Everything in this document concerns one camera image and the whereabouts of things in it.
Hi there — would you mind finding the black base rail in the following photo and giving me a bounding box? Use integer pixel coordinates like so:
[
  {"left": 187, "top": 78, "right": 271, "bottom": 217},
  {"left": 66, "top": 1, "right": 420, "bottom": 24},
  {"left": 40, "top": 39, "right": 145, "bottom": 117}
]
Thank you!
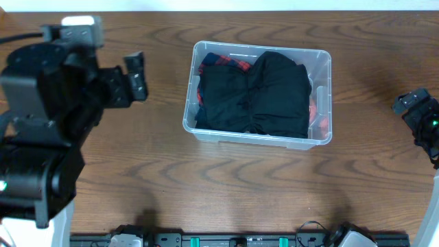
[{"left": 70, "top": 224, "right": 410, "bottom": 247}]

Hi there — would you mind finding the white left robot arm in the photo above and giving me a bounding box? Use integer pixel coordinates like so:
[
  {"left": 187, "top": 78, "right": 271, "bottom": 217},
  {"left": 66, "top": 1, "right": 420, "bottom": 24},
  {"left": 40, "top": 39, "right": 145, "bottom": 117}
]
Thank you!
[{"left": 1, "top": 44, "right": 148, "bottom": 246}]

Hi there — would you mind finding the black garment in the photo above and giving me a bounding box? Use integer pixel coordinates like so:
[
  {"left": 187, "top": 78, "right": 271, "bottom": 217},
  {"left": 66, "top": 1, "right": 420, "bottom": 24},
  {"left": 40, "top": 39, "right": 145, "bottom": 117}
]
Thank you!
[{"left": 195, "top": 51, "right": 312, "bottom": 139}]

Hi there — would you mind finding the orange garment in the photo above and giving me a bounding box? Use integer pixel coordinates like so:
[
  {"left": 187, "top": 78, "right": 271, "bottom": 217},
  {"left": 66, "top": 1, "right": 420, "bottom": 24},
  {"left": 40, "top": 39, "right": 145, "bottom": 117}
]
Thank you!
[{"left": 309, "top": 99, "right": 329, "bottom": 137}]

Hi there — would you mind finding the clear plastic storage bin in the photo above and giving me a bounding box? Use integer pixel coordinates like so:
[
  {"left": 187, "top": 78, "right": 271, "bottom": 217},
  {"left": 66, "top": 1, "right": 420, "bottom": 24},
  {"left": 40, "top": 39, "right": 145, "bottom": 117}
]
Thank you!
[{"left": 182, "top": 40, "right": 333, "bottom": 150}]

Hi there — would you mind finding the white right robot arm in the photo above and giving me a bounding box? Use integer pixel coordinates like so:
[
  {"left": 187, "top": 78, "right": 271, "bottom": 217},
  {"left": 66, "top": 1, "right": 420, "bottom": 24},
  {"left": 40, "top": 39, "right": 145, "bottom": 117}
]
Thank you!
[{"left": 323, "top": 88, "right": 438, "bottom": 247}]

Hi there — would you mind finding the red plaid shirt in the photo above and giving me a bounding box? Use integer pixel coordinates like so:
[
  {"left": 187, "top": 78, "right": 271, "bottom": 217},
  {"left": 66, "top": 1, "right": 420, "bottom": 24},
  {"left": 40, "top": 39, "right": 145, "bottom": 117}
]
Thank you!
[{"left": 197, "top": 52, "right": 252, "bottom": 108}]

